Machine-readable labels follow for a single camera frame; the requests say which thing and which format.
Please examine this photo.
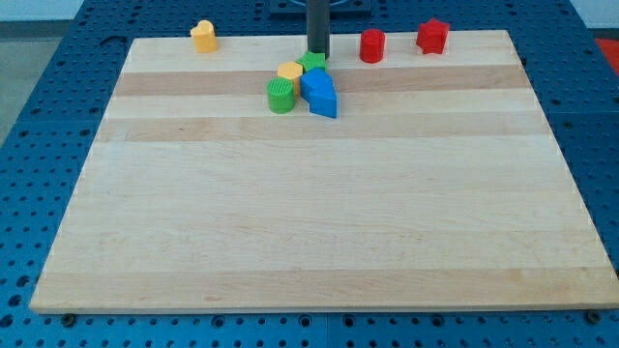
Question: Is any blue pentagon block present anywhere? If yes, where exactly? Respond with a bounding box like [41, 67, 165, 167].
[307, 82, 339, 119]

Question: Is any green cylinder block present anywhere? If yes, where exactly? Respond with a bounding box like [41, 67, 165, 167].
[266, 77, 296, 114]

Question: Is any blue cube block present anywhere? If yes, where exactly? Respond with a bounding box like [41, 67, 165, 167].
[300, 68, 333, 102]

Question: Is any yellow hexagon block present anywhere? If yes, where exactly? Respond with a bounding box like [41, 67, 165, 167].
[277, 61, 304, 97]

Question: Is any green star block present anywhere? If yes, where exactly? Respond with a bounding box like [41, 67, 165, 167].
[296, 51, 326, 73]

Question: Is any light wooden board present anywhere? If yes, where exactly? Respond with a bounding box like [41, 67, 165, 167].
[30, 30, 618, 314]

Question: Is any red cylinder block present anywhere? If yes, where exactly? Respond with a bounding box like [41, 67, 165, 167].
[359, 28, 386, 64]

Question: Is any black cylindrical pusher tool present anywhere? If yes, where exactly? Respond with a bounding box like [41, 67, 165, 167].
[306, 0, 330, 59]

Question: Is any yellow heart block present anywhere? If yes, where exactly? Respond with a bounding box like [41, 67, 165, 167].
[190, 19, 219, 53]

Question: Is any red star block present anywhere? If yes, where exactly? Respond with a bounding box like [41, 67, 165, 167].
[416, 18, 451, 54]

